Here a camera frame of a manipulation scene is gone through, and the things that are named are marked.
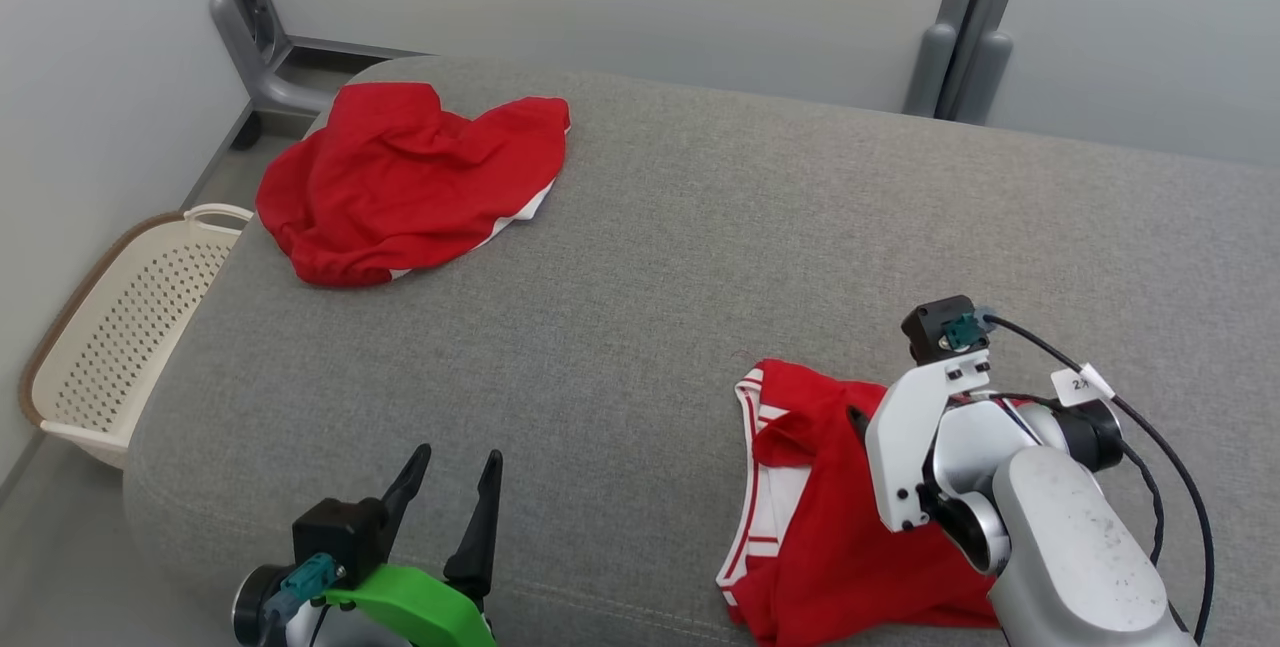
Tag cream perforated laundry basket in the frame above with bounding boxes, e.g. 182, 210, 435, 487
20, 204, 256, 470

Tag small printed white cable tag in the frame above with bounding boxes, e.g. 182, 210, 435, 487
1050, 364, 1116, 406

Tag teal left cable connector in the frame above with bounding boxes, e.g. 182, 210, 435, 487
265, 554, 336, 623

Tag red shorts with white trim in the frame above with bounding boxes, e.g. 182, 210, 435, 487
255, 82, 571, 288

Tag teal right cable connector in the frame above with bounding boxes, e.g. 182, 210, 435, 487
940, 312, 996, 353

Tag grey double partition post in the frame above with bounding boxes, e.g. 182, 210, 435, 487
903, 0, 1038, 125

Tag grey fabric sofa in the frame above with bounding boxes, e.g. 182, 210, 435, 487
122, 55, 1280, 647

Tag grey partition post with foot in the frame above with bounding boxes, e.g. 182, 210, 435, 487
185, 0, 431, 153

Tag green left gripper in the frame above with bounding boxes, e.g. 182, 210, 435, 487
325, 444, 504, 647

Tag teal cable connector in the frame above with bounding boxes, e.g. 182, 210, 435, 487
940, 312, 996, 353
265, 554, 336, 623

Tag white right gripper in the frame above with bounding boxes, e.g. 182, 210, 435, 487
846, 350, 991, 534

